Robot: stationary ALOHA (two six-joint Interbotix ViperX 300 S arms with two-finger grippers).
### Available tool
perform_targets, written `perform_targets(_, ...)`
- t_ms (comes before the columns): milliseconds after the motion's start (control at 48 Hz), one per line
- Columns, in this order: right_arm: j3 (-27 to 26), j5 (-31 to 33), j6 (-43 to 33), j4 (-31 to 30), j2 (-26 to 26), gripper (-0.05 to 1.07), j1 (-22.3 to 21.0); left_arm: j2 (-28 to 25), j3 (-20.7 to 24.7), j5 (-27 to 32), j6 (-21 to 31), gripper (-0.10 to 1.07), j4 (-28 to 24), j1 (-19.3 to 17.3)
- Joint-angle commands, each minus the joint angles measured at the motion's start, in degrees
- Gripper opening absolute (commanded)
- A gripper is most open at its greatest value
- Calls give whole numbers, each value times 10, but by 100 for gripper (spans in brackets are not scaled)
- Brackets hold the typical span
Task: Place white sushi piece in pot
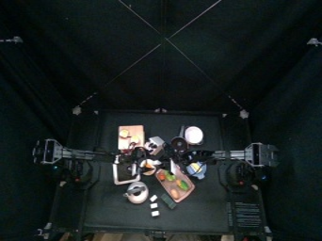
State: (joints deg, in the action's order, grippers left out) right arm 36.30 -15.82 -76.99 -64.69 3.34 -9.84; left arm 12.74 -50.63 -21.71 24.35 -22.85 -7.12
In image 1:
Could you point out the metal frame corner bracket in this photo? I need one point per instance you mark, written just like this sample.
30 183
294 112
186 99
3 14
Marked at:
313 41
243 114
76 110
16 40

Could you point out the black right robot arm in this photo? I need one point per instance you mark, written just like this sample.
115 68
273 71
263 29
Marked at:
247 154

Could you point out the silver toy toaster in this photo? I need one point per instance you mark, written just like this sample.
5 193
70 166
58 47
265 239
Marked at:
154 145

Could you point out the blue and yellow toy cup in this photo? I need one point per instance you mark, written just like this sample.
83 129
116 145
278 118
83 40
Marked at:
197 169

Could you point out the small dark frying pan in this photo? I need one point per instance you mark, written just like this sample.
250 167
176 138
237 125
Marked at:
179 142

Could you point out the yellow toy lemon slice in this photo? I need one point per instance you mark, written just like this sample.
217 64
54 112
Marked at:
124 133

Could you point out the white round plate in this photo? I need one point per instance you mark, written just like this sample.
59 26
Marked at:
194 135

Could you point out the green and orange toy food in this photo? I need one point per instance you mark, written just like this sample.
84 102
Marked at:
182 184

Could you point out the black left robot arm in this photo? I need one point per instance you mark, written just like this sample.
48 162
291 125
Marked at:
71 153

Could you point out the dark green sushi piece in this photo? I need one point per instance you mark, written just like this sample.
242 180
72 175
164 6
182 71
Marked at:
168 201

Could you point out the white bowl with orange food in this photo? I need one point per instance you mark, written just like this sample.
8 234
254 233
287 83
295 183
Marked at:
148 166

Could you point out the pink rectangular tray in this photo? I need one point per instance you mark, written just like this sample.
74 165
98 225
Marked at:
184 192

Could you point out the white sushi piece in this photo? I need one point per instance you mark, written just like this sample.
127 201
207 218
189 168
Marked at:
154 198
154 205
155 213

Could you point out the red toy tomato piece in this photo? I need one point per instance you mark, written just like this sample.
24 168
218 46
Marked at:
162 176

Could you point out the wooden cutting board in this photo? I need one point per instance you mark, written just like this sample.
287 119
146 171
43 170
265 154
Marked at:
131 130

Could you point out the yellow toy fruit piece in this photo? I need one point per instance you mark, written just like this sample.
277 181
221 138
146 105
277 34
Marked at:
135 139

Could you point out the green toy vegetable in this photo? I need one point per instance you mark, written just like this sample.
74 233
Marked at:
170 177

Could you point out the white framed dark tray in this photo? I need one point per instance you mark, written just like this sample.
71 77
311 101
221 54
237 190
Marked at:
126 182

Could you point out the orange toy food piece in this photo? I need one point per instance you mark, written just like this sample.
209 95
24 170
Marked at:
175 193

